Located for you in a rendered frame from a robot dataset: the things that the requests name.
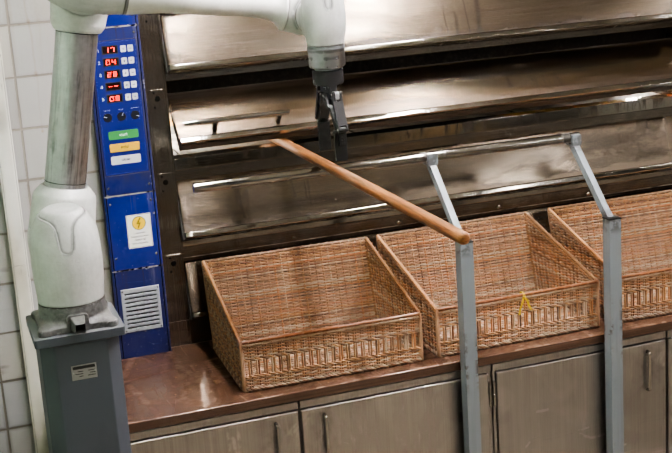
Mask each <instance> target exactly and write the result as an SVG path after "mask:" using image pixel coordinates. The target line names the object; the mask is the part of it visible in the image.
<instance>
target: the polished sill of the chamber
mask: <svg viewBox="0 0 672 453"><path fill-rule="evenodd" d="M668 107H672V93H666V94H658V95H650V96H642V97H634V98H626V99H618V100H610V101H602V102H594V103H586V104H578V105H570V106H562V107H554V108H546V109H538V110H531V111H523V112H515V113H507V114H499V115H491V116H483V117H475V118H467V119H459V120H451V121H443V122H435V123H427V124H419V125H411V126H403V127H396V128H388V129H380V130H372V131H364V132H356V133H348V134H346V137H347V149H352V148H360V147H367V146H375V145H383V144H390V143H398V142H406V141H413V140H421V139H429V138H437V137H444V136H452V135H460V134H467V133H475V132H483V131H491V130H498V129H506V128H514V127H521V126H529V125H537V124H544V123H552V122H560V121H568V120H575V119H583V118H591V117H598V116H606V115H614V114H621V113H629V112H637V111H645V110H652V109H660V108H668ZM292 142H294V143H296V144H298V145H300V146H302V147H304V148H305V149H307V150H309V151H311V152H313V153H321V152H329V151H335V148H334V135H332V136H331V148H332V149H328V150H319V137H316V138H308V139H300V140H292ZM290 156H297V155H295V154H294V153H292V152H290V151H288V150H286V149H284V148H283V147H281V146H279V145H277V144H275V143H268V144H260V145H253V146H245V147H237V148H229V149H221V150H213V151H205V152H197V153H189V154H181V155H173V157H174V167H175V171H182V170H190V169H198V168H206V167H213V166H221V165H229V164H236V163H244V162H252V161H259V160H267V159H275V158H283V157H290Z"/></svg>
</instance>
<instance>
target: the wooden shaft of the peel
mask: <svg viewBox="0 0 672 453"><path fill-rule="evenodd" d="M270 141H272V142H273V143H275V144H277V145H279V146H281V147H283V148H284V149H286V150H288V151H290V152H292V153H294V154H295V155H297V156H299V157H301V158H303V159H305V160H306V161H308V162H310V163H312V164H314V165H316V166H317V167H319V168H321V169H323V170H325V171H327V172H329V173H330V174H332V175H334V176H336V177H338V178H340V179H341V180H343V181H345V182H347V183H349V184H351V185H352V186H354V187H356V188H358V189H360V190H362V191H363V192H365V193H367V194H369V195H371V196H373V197H374V198H376V199H378V200H380V201H382V202H384V203H385V204H387V205H389V206H391V207H393V208H395V209H396V210H398V211H400V212H402V213H404V214H406V215H407V216H409V217H411V218H413V219H415V220H417V221H419V222H420V223H422V224H424V225H426V226H428V227H430V228H431V229H433V230H435V231H437V232H439V233H441V234H442V235H444V236H446V237H448V238H450V239H452V240H453V241H455V242H457V243H459V244H461V245H466V244H468V243H469V241H470V235H469V234H468V233H467V232H466V231H464V230H462V229H460V228H458V227H456V226H454V225H452V224H450V223H448V222H446V221H444V220H443V219H441V218H439V217H437V216H435V215H433V214H431V213H429V212H427V211H425V210H423V209H421V208H419V207H417V206H415V205H414V204H412V203H410V202H408V201H406V200H404V199H402V198H400V197H398V196H396V195H394V194H392V193H390V192H388V191H387V190H385V189H383V188H381V187H379V186H377V185H375V184H373V183H371V182H369V181H367V180H365V179H363V178H361V177H360V176H358V175H356V174H354V173H352V172H350V171H348V170H346V169H344V168H342V167H340V166H338V165H336V164H334V163H332V162H331V161H329V160H327V159H325V158H323V157H321V156H319V155H317V154H315V153H313V152H311V151H309V150H307V149H305V148H304V147H302V146H300V145H298V144H296V143H294V142H292V141H290V140H288V139H286V138H278V139H270Z"/></svg>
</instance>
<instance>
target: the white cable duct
mask: <svg viewBox="0 0 672 453"><path fill-rule="evenodd" d="M0 180H1V188H2V196H3V203H4V211H5V219H6V226H7V234H8V242H9V249H10V257H11V265H12V272H13V280H14V288H15V295H16V303H17V311H18V318H19V326H20V334H21V341H22V349H23V357H24V365H25V372H26V380H27V388H28V395H29V403H30V411H31V418H32V426H33V434H34V441H35V449H36V453H49V448H48V440H47V432H46V425H45V417H44V409H43V401H42V393H41V385H40V378H39V370H38V362H37V354H36V349H35V348H34V345H33V342H32V339H31V336H30V333H29V330H28V327H27V324H26V316H27V315H31V312H32V311H34V304H33V296H32V288H31V280H30V272H29V264H28V257H27V249H26V241H25V233H24V225H23V217H22V209H21V201H20V194H19V186H18V178H17V170H16V162H15V154H14V146H13V138H12V131H11V123H10V115H9V107H8V99H7V91H6V83H5V76H4V68H3V60H2V52H1V44H0Z"/></svg>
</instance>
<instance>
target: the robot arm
mask: <svg viewBox="0 0 672 453"><path fill-rule="evenodd" d="M48 1H50V22H51V25H52V27H53V29H56V32H55V45H54V58H53V72H52V85H51V99H50V112H49V125H48V139H47V152H46V166H45V179H44V182H42V183H41V184H40V185H39V186H38V187H37V188H36V189H35V190H34V191H33V195H32V202H31V209H30V216H29V226H28V232H27V241H28V247H29V251H30V258H31V267H32V274H33V280H34V285H35V290H36V294H37V299H38V310H34V311H32V312H31V318H32V319H33V320H35V321H36V324H37V327H38V337H39V338H48V337H52V336H56V335H61V334H67V333H73V332H74V333H76V334H83V333H86V330H91V329H97V328H105V327H114V326H117V325H118V318H117V317H115V316H113V315H112V313H111V311H110V309H109V308H108V301H107V300H106V298H105V293H104V269H103V259H102V251H101V244H100V238H99V233H98V228H97V225H96V196H95V194H94V192H93V191H92V190H91V188H90V187H89V186H88V185H86V179H87V167H88V155H89V142H90V130H91V118H92V105H93V93H94V80H95V68H96V56H97V43H98V34H101V33H102V32H103V30H104V29H105V26H106V21H107V16H108V15H135V14H156V13H173V14H192V15H216V16H244V17H253V18H260V19H264V20H268V21H271V22H272V23H274V24H275V25H276V27H277V28H278V30H281V31H285V32H289V33H292V34H296V35H299V36H302V35H303V36H305V38H306V41H307V50H308V62H309V67H310V68H312V69H313V70H312V78H313V84H314V85H315V86H316V92H317V94H316V107H315V119H317V122H318V123H317V124H318V137H319V150H328V149H332V148H331V134H330V122H329V121H330V118H329V112H330V114H331V118H332V122H333V125H334V129H335V130H334V131H333V134H334V148H335V160H336V161H343V160H348V152H347V137H346V132H347V131H348V130H349V128H348V124H347V119H346V114H345V109H344V104H343V98H342V91H337V85H340V84H342V83H343V82H344V76H343V68H342V66H344V65H345V64H346V62H345V45H344V37H345V32H346V12H345V4H344V0H48Z"/></svg>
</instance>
